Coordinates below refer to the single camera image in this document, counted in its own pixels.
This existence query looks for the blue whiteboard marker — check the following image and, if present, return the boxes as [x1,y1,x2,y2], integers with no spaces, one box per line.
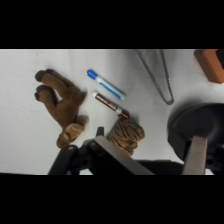
[86,68,128,101]

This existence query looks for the orange block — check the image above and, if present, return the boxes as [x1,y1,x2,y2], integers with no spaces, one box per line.
[193,49,224,85]

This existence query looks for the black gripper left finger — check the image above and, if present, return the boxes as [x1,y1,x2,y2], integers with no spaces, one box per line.
[48,126,155,175]

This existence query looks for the brown whiteboard marker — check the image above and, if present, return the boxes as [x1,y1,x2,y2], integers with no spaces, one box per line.
[92,90,131,121]

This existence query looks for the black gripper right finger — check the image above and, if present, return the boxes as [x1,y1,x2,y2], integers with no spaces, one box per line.
[181,135,224,175]

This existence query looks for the brown plush animal toy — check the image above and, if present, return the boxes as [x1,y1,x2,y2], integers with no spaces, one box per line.
[34,68,90,149]

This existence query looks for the black round object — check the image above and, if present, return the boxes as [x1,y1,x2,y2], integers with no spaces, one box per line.
[167,102,224,162]

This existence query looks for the striped brown plush toy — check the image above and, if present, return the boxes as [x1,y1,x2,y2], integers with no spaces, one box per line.
[107,119,146,157]

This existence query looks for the metal wire tongs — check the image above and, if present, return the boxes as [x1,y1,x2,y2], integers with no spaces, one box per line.
[135,49,175,106]

